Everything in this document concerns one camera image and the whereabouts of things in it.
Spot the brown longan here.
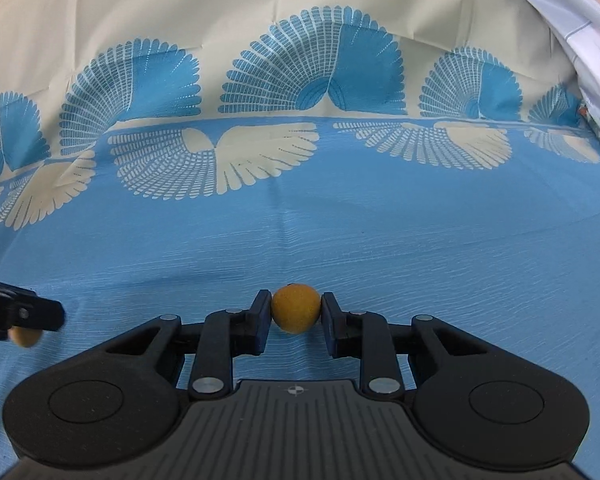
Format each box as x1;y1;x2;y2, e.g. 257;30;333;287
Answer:
271;283;323;335
8;329;43;348

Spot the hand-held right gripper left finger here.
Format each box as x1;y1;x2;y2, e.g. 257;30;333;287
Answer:
97;289;273;401

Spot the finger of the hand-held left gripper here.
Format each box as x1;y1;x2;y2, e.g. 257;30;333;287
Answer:
0;276;65;342

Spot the blue fan-print bedsheet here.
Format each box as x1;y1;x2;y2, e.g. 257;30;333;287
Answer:
0;0;600;480

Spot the white printed cloth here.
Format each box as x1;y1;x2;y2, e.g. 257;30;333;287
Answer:
500;0;600;161

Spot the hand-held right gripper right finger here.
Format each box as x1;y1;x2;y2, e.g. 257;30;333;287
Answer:
320;290;501;401

